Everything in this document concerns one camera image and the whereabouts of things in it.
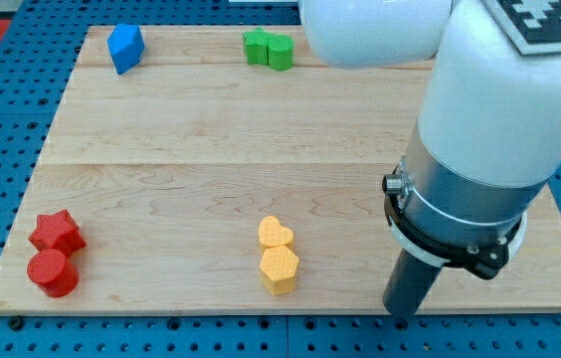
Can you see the yellow hexagon block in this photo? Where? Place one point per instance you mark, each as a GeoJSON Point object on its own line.
{"type": "Point", "coordinates": [278, 268]}

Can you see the black white fiducial marker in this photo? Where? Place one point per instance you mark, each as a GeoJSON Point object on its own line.
{"type": "Point", "coordinates": [532, 26]}

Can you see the green star block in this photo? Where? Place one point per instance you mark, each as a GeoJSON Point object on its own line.
{"type": "Point", "coordinates": [255, 44]}

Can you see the green heart block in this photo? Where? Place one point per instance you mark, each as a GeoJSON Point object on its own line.
{"type": "Point", "coordinates": [280, 52]}

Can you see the red star block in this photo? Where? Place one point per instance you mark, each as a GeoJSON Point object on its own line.
{"type": "Point", "coordinates": [58, 231]}

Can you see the wooden board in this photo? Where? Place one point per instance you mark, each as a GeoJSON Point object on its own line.
{"type": "Point", "coordinates": [169, 169]}

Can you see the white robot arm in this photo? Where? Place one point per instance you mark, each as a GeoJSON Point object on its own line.
{"type": "Point", "coordinates": [488, 136]}

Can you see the yellow heart block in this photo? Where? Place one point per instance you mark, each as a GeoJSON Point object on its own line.
{"type": "Point", "coordinates": [272, 233]}

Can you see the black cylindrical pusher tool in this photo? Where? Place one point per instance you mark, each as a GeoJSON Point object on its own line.
{"type": "Point", "coordinates": [408, 284]}

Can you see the red cylinder block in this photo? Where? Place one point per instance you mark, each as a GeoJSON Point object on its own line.
{"type": "Point", "coordinates": [53, 273]}

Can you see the blue pentagon block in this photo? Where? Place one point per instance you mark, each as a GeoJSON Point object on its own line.
{"type": "Point", "coordinates": [125, 45]}

